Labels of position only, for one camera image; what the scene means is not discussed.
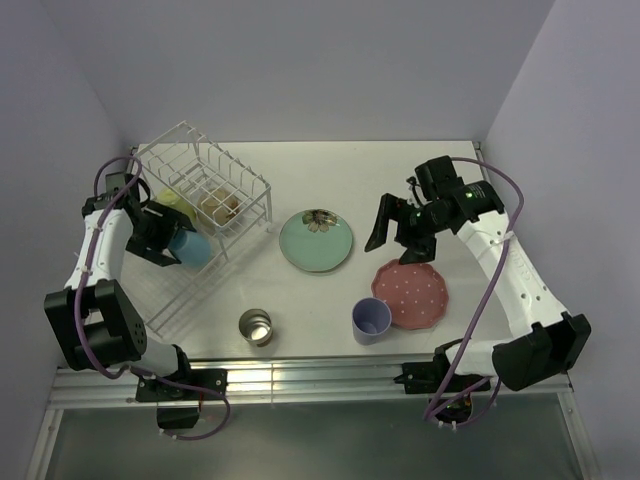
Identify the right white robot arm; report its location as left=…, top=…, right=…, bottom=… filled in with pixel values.
left=365, top=156, right=592, bottom=391

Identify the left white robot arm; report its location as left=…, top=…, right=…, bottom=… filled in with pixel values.
left=44, top=172, right=196, bottom=399

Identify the lavender plastic cup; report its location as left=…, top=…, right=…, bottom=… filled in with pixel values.
left=351, top=297, right=392, bottom=345

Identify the teal floral plate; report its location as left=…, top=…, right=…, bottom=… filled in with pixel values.
left=279, top=209, right=354, bottom=273

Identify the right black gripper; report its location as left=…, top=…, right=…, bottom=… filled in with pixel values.
left=365, top=192, right=448, bottom=265

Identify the yellow green mug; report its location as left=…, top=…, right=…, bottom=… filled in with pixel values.
left=154, top=188, right=197, bottom=225

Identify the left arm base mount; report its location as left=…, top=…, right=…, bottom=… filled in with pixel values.
left=130, top=364, right=231, bottom=442

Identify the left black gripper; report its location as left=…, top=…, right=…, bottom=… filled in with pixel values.
left=125, top=202, right=191, bottom=266

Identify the stainless steel cup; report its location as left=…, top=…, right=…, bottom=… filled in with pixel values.
left=238, top=309, right=273, bottom=347

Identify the pink polka dot plate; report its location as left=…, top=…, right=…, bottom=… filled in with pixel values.
left=371, top=259, right=449, bottom=330

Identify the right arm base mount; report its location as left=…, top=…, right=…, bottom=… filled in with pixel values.
left=393, top=350, right=491, bottom=429

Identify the aluminium frame rail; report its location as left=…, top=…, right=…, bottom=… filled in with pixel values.
left=49, top=352, right=574, bottom=409

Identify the white floral bowl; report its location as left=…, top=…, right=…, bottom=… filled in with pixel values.
left=196, top=188, right=240, bottom=227

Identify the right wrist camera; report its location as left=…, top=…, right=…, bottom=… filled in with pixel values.
left=406, top=176, right=424, bottom=207

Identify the white wire dish rack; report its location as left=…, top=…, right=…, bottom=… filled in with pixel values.
left=122, top=122, right=273, bottom=339

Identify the light blue mug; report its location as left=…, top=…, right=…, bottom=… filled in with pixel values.
left=168, top=230, right=211, bottom=268

